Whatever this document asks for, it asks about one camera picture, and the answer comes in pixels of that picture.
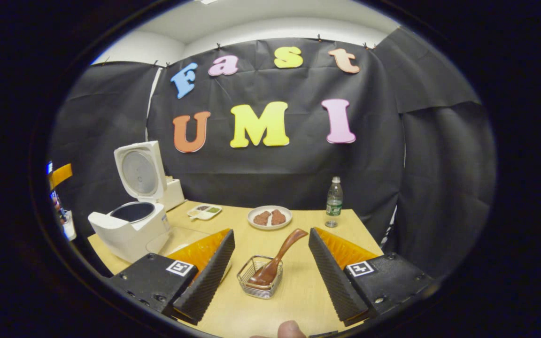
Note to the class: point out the black backdrop cloth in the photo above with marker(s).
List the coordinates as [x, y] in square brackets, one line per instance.
[270, 173]

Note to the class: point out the white divided seasoning dish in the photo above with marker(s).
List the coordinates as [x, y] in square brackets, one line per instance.
[204, 212]

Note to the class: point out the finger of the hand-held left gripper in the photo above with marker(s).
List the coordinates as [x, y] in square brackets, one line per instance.
[60, 175]

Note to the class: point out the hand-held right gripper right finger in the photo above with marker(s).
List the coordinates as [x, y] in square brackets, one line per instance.
[338, 281]

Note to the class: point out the clear plastic water bottle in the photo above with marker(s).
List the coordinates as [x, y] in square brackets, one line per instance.
[334, 204]

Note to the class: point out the white toaster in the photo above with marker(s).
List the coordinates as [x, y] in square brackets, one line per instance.
[175, 195]

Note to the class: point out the brown meat piece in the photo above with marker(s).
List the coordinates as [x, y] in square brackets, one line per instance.
[278, 217]
[262, 218]

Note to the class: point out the clear plastic box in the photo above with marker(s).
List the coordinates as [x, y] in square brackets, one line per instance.
[176, 237]

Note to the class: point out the white rice cooker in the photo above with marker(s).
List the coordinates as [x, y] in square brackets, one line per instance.
[129, 234]

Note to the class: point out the brown wooden spoon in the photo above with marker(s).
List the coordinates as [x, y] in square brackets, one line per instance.
[275, 263]

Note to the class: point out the white round plate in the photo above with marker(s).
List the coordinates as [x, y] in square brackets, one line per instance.
[270, 226]

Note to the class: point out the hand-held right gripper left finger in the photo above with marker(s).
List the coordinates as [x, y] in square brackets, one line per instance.
[204, 281]

